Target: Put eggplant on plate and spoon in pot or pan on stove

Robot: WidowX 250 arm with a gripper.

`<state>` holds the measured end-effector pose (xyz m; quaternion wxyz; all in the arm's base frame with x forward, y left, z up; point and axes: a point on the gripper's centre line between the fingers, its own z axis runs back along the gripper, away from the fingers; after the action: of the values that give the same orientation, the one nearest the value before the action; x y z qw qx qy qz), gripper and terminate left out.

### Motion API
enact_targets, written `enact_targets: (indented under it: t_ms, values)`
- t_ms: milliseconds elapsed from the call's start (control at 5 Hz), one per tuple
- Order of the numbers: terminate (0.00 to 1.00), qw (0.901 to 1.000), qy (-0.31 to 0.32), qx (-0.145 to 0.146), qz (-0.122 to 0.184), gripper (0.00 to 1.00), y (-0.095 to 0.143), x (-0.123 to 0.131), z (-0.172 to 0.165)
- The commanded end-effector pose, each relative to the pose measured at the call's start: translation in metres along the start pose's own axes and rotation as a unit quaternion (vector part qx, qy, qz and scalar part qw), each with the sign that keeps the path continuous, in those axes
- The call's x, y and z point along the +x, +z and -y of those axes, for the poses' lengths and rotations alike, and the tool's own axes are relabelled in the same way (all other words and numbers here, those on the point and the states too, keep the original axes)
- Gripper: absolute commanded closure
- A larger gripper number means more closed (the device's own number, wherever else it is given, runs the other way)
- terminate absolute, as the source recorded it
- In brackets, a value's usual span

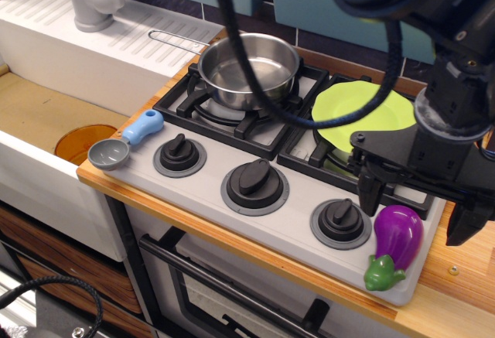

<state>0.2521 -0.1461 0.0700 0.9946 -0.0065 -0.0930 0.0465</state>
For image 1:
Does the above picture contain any black right burner grate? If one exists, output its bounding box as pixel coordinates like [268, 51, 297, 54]
[276, 73, 438, 221]

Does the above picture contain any black burner grate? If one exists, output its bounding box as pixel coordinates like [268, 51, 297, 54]
[152, 60, 330, 161]
[276, 73, 438, 221]

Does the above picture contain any white toy sink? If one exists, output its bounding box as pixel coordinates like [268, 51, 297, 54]
[1, 0, 220, 261]

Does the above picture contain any blue grey toy spoon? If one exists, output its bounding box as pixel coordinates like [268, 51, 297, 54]
[87, 109, 164, 171]

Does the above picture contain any wooden drawer front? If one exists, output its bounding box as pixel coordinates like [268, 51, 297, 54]
[1, 203, 153, 337]

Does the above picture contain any black braided cable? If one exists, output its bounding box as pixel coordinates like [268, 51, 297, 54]
[208, 0, 403, 129]

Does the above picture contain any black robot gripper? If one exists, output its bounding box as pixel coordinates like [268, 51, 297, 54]
[350, 86, 494, 246]

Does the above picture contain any black left burner grate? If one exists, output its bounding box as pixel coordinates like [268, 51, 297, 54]
[152, 60, 330, 161]

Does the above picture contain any black stove knob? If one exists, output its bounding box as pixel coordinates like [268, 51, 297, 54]
[220, 159, 290, 217]
[310, 199, 372, 251]
[153, 133, 207, 179]

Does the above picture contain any grey toy stove top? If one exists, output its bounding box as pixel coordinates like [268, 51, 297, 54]
[112, 65, 445, 306]

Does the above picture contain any orange sink drain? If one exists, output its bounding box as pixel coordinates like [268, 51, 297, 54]
[54, 124, 117, 166]

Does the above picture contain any toy oven door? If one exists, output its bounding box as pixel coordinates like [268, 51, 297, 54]
[126, 207, 400, 337]

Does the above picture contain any lime green plate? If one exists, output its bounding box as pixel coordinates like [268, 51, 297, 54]
[311, 80, 418, 152]

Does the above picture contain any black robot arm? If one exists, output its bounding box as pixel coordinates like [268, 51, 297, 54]
[334, 0, 494, 246]

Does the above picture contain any purple toy eggplant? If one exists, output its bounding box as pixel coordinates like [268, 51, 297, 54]
[364, 205, 424, 292]

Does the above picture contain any black middle stove knob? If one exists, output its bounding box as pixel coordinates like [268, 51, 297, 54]
[220, 159, 290, 217]

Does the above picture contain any black left stove knob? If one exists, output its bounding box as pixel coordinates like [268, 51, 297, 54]
[153, 133, 207, 179]

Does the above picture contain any black right stove knob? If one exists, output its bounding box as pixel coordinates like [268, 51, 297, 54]
[310, 199, 372, 251]

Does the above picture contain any stainless steel pot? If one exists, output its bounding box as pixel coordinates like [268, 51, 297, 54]
[148, 29, 301, 111]

